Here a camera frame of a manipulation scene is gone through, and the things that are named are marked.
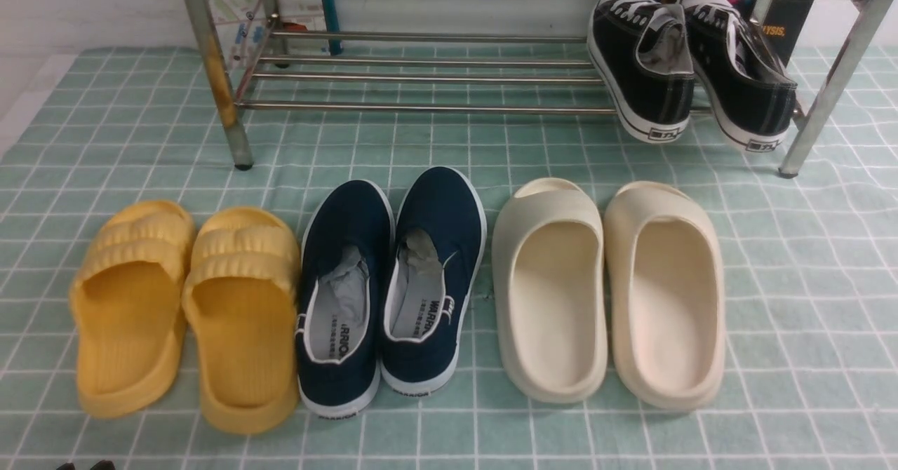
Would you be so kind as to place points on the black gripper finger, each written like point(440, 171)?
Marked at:
point(104, 464)

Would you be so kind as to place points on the black canvas sneaker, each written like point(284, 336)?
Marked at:
point(640, 49)
point(750, 97)

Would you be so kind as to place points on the left navy canvas shoe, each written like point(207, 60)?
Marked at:
point(345, 251)

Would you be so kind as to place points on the navy canvas shoe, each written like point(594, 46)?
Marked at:
point(440, 241)
point(345, 251)

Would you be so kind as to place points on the right navy canvas shoe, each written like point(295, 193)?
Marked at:
point(440, 241)

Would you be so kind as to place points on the steel shoe rack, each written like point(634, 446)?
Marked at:
point(271, 61)

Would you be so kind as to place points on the left yellow rubber slipper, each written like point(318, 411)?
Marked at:
point(126, 301)

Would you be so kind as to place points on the yellow rubber slipper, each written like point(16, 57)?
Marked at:
point(239, 299)
point(126, 301)

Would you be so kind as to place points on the right yellow rubber slipper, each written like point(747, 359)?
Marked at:
point(239, 299)

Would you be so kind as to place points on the white printed box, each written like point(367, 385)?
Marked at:
point(239, 25)

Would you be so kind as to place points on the left cream foam slipper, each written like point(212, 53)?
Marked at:
point(547, 274)

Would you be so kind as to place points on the cream foam slipper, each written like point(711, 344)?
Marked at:
point(547, 274)
point(667, 296)

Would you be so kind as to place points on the teal vertical pole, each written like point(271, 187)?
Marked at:
point(335, 46)

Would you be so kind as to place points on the right cream foam slipper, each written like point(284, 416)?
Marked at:
point(667, 296)

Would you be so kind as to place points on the green checked tablecloth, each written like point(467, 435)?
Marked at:
point(810, 262)

